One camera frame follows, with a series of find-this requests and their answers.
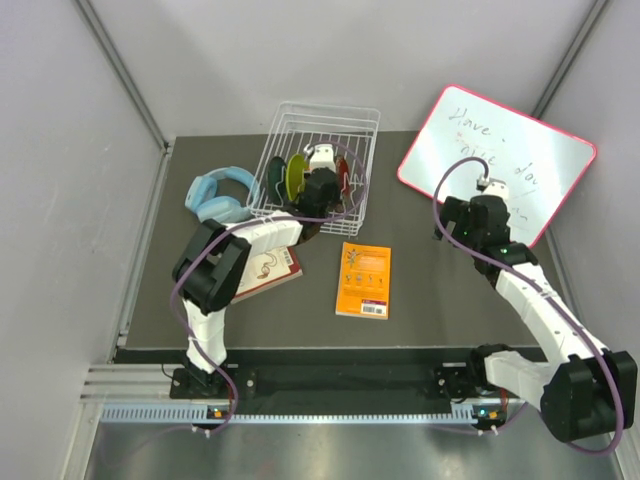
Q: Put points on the white wire dish rack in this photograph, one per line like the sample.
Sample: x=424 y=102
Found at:
x=310 y=142

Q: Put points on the orange paperback book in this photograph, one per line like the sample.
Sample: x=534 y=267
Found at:
x=364 y=281

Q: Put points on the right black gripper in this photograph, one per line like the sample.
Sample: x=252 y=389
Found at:
x=457 y=211

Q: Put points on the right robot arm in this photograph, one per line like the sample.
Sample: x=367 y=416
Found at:
x=584 y=389

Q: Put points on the red floral plate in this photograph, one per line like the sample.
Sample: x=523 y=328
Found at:
x=343 y=173

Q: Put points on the lime green plastic plate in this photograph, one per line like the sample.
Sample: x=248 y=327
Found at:
x=295 y=176

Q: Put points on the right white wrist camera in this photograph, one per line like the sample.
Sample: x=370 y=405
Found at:
x=493 y=187

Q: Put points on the red and white book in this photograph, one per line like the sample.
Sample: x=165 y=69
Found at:
x=268 y=270

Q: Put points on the pink framed whiteboard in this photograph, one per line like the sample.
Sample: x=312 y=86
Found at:
x=539 y=163

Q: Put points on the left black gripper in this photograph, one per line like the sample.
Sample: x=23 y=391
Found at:
x=335 y=197

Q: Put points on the grey slotted cable duct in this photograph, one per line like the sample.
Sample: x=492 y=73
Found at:
x=205 y=415

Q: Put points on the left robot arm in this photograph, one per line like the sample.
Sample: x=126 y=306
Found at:
x=209 y=271

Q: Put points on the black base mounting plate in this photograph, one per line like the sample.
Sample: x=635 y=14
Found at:
x=431 y=372

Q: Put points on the light blue headphones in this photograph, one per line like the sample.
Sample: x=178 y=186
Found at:
x=217 y=195

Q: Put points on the dark green ceramic plate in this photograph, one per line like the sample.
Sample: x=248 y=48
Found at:
x=276 y=189

